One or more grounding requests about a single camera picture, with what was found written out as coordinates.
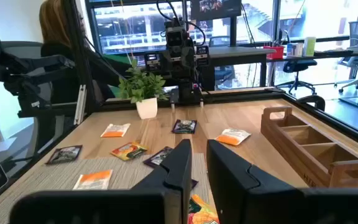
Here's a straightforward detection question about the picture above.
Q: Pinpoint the wooden tea organizer box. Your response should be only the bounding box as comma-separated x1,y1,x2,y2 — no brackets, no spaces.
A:
260,106,358,189

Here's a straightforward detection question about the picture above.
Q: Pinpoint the yellow red tea packet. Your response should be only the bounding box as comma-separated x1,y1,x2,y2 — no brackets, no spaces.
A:
110,141,149,162
187,194,221,224

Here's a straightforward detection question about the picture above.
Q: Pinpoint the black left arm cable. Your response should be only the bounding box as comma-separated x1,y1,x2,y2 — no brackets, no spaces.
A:
156,0,208,47

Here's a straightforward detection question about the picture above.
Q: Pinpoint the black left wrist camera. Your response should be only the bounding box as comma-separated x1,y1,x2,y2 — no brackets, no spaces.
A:
165,30,186,50

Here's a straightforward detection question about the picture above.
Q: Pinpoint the red box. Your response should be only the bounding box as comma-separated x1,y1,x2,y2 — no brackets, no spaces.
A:
262,45,285,60

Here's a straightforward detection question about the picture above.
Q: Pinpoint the person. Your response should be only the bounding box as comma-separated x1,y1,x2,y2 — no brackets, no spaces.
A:
38,0,135,105

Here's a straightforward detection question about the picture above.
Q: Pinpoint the grey office desk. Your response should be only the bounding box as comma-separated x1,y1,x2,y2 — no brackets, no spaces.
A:
208,45,277,91

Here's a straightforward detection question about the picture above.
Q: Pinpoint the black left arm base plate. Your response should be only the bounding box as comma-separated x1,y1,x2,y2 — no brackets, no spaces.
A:
168,88,204,108

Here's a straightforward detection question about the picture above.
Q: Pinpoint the black frame handle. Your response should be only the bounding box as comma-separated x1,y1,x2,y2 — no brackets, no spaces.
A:
296,94,326,112

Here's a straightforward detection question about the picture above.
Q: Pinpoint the green white container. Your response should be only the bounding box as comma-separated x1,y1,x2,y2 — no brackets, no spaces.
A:
302,36,317,57

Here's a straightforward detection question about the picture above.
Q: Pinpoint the white metal bracket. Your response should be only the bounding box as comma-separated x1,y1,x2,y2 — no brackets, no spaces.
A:
73,84,87,126

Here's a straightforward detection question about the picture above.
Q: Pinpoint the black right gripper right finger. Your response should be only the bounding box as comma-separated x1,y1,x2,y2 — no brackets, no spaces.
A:
206,139,358,224

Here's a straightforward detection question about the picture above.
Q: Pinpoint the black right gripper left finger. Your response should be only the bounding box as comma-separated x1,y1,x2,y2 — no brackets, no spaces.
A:
9,139,193,224

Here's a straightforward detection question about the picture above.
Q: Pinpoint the dark office chair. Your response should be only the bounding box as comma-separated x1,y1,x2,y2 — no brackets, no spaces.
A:
274,58,319,96

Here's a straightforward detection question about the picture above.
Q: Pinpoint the black wall monitor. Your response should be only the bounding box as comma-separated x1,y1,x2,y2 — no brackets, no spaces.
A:
190,0,242,22

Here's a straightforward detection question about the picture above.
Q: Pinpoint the white blue container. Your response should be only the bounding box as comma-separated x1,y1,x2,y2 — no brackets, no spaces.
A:
286,42,304,58

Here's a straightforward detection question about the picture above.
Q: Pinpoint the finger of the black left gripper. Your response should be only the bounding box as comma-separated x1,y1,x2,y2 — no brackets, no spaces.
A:
163,51,180,80
179,51,195,80

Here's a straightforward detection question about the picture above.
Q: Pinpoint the green plant in white pot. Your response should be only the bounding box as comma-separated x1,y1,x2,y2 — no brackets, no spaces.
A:
117,58,170,120

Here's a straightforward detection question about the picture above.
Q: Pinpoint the grey mesh office chair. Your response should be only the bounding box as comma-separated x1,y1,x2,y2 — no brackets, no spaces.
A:
0,40,80,150

